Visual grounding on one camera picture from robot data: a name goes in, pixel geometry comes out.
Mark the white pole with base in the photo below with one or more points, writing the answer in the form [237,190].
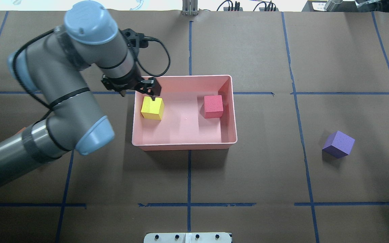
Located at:
[188,237]

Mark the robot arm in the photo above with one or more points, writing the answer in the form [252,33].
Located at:
[48,68]

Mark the pink plastic bin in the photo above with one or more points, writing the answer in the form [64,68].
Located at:
[184,126]

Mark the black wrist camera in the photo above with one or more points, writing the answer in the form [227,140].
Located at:
[135,39]

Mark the purple foam block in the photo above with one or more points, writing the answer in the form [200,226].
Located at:
[338,144]

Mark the yellow foam block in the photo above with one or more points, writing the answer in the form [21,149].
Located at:
[152,109]

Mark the aluminium frame post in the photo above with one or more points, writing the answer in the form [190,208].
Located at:
[190,7]

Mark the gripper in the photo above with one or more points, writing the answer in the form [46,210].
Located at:
[128,82]

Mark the metal cylinder weight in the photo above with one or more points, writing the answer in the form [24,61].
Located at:
[332,5]

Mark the pink foam block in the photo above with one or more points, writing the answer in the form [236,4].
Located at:
[213,106]

